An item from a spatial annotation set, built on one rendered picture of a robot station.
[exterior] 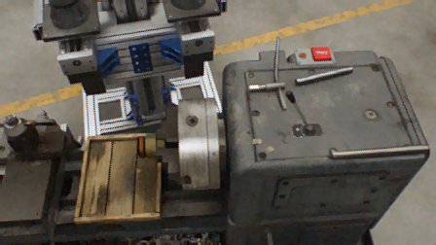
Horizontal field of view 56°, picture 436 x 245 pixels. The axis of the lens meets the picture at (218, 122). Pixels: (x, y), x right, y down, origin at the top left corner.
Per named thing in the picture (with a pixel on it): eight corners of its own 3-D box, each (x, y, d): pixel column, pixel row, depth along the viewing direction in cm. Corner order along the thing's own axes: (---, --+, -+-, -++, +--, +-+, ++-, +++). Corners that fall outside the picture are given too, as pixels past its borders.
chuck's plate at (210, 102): (214, 125, 164) (214, 79, 137) (220, 201, 148) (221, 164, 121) (205, 126, 164) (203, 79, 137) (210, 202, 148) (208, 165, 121)
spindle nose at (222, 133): (223, 130, 157) (224, 100, 139) (227, 182, 147) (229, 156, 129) (215, 130, 157) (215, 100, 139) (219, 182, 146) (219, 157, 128)
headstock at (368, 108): (358, 113, 178) (388, 45, 146) (393, 217, 149) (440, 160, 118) (220, 120, 175) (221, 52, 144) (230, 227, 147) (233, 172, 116)
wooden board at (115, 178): (163, 137, 170) (162, 132, 167) (161, 220, 149) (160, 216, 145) (89, 141, 169) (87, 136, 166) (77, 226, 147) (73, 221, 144)
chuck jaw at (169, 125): (189, 133, 144) (187, 99, 141) (189, 137, 139) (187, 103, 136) (158, 135, 144) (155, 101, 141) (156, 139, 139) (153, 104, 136)
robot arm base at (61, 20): (51, 7, 173) (43, -13, 165) (88, 2, 175) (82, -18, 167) (51, 31, 164) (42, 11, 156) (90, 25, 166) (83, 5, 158)
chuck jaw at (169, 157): (189, 146, 138) (190, 173, 130) (190, 156, 142) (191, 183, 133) (156, 147, 138) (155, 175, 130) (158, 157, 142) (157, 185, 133)
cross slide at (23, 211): (64, 123, 167) (60, 117, 163) (44, 225, 141) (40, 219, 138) (21, 125, 166) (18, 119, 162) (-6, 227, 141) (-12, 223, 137)
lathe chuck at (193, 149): (205, 126, 164) (203, 79, 137) (210, 202, 148) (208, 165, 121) (183, 127, 164) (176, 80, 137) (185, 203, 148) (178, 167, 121)
